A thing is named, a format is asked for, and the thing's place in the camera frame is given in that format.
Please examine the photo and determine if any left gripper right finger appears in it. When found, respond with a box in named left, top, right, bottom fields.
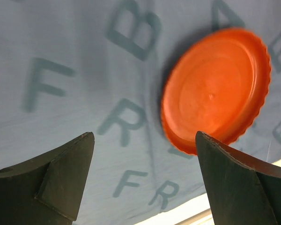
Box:
left=195, top=131, right=281, bottom=225

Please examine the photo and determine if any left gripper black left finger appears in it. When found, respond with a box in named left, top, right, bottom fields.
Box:
left=0, top=132, right=95, bottom=225

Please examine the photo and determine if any red round plate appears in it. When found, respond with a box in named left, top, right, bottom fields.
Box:
left=160, top=28, right=271, bottom=155

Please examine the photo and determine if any blue letter-print placemat cloth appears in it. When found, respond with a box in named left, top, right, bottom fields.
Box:
left=0, top=0, right=281, bottom=225

